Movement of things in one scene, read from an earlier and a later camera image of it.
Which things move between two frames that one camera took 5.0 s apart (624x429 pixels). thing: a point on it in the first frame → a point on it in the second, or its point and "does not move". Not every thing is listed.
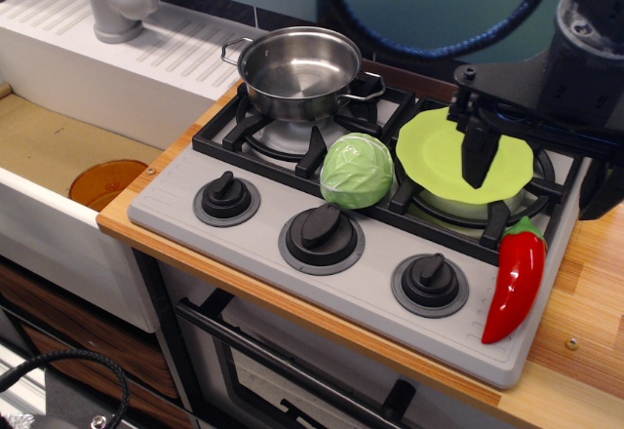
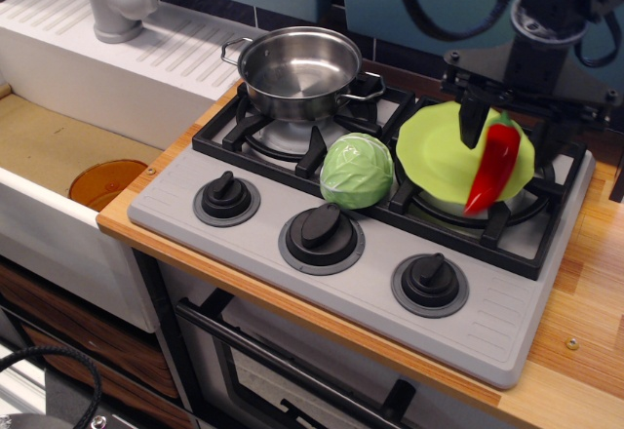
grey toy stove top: x=415 y=281 does not move
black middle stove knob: x=322 y=241 does not move
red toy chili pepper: x=523 y=257 → x=495 y=162
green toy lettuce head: x=357 y=171 does not move
